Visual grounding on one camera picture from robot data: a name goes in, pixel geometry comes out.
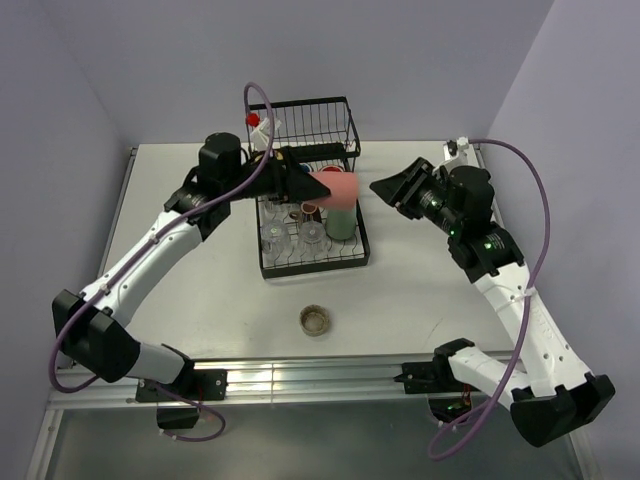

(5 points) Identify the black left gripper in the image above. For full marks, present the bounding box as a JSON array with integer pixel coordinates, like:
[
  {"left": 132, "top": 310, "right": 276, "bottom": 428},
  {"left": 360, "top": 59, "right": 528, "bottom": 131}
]
[{"left": 223, "top": 146, "right": 329, "bottom": 205}]

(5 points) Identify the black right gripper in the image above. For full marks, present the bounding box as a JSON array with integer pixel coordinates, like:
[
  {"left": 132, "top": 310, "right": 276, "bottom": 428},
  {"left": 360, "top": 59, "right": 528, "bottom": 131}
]
[{"left": 369, "top": 156, "right": 462, "bottom": 235}]

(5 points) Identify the black metal mug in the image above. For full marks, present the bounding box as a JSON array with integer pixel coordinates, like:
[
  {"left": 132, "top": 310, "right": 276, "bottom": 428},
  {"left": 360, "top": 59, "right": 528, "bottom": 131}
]
[{"left": 289, "top": 203, "right": 322, "bottom": 226}]

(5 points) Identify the black wire dish rack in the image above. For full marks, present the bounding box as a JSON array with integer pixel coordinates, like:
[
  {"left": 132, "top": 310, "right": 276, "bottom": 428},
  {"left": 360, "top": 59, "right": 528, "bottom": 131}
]
[{"left": 246, "top": 96, "right": 370, "bottom": 280}]

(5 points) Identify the clear glass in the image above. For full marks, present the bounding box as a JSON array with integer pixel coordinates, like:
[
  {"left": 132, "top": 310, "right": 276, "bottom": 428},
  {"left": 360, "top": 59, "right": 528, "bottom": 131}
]
[
  {"left": 297, "top": 221, "right": 328, "bottom": 256},
  {"left": 261, "top": 219, "right": 291, "bottom": 259},
  {"left": 264, "top": 198, "right": 288, "bottom": 213}
]

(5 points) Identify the green plastic cup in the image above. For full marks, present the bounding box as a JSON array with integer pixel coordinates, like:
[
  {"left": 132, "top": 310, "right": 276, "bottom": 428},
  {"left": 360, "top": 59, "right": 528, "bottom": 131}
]
[{"left": 325, "top": 208, "right": 357, "bottom": 241}]

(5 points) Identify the small brown glass jar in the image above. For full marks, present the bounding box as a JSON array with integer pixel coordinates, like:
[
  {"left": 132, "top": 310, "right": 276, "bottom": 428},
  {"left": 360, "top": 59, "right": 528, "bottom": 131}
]
[{"left": 299, "top": 305, "right": 331, "bottom": 337}]

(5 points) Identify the red mug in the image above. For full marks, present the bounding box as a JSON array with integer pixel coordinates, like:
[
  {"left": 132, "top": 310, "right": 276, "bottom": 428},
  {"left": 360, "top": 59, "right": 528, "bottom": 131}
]
[{"left": 319, "top": 165, "right": 345, "bottom": 173}]

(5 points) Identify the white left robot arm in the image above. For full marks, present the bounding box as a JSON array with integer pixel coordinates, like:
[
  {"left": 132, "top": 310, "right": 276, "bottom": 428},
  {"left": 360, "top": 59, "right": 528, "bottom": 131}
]
[{"left": 48, "top": 133, "right": 358, "bottom": 399}]

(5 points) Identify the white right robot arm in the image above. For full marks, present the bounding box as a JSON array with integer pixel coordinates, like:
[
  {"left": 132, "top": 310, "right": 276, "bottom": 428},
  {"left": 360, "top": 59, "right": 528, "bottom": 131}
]
[{"left": 370, "top": 158, "right": 615, "bottom": 447}]

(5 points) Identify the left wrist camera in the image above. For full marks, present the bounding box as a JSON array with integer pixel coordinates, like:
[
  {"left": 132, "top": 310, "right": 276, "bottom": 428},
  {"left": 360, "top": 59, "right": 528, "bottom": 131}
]
[{"left": 246, "top": 112, "right": 272, "bottom": 151}]

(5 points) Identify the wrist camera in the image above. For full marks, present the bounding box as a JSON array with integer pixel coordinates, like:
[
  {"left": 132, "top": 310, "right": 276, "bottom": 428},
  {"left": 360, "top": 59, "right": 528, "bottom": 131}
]
[
  {"left": 246, "top": 112, "right": 272, "bottom": 151},
  {"left": 436, "top": 136, "right": 470, "bottom": 173}
]

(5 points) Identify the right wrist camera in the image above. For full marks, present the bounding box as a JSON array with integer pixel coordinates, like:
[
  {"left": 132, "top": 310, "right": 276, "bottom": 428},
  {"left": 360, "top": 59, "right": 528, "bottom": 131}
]
[{"left": 436, "top": 136, "right": 470, "bottom": 173}]

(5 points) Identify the aluminium frame rail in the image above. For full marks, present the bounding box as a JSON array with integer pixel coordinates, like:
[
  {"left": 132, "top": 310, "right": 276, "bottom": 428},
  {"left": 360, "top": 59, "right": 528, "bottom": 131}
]
[{"left": 46, "top": 354, "right": 432, "bottom": 410}]

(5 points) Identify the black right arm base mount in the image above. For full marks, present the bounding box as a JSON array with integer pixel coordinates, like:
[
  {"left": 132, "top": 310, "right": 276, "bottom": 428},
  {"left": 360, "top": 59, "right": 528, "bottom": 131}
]
[{"left": 393, "top": 361, "right": 476, "bottom": 423}]

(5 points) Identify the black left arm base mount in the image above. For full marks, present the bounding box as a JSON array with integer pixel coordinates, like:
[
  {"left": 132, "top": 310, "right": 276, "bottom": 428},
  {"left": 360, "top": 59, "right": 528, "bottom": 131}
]
[{"left": 134, "top": 369, "right": 228, "bottom": 434}]

